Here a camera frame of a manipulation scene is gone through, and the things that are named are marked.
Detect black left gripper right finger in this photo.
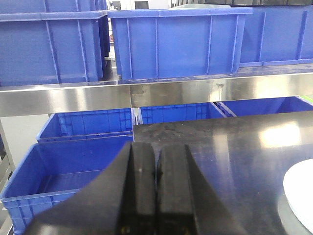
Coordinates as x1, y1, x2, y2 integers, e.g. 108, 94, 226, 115
157, 144, 245, 235

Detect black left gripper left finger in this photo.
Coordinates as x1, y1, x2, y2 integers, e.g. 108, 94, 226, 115
24, 142, 156, 235

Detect light blue plate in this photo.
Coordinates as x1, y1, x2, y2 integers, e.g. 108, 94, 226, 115
283, 159, 313, 233

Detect blue crate on shelf centre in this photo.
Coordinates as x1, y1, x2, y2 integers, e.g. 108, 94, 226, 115
108, 7, 253, 80

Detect blue crate on shelf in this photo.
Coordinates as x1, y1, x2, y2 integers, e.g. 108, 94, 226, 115
108, 7, 253, 80
0, 0, 110, 87
240, 5, 313, 67

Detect blue crate on shelf left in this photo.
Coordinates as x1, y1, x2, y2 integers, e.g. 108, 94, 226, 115
0, 0, 110, 87

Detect blue crate on shelf right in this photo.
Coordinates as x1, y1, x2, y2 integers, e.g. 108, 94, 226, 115
240, 5, 313, 67

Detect blue floor crate near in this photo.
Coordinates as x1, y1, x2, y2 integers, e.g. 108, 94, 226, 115
0, 136, 133, 235

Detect blue floor crate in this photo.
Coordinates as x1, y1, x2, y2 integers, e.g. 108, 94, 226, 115
0, 136, 133, 235
214, 96, 313, 117
37, 108, 133, 142
140, 103, 226, 124

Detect blue floor crate far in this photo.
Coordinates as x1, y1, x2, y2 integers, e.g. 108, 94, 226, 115
37, 108, 133, 142

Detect blue floor crate middle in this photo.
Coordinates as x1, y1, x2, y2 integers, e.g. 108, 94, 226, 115
140, 103, 226, 124

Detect blue floor crate right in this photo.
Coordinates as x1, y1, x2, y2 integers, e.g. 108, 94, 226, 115
214, 96, 313, 117

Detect stainless steel shelf rail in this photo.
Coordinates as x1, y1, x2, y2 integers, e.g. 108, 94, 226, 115
0, 72, 313, 117

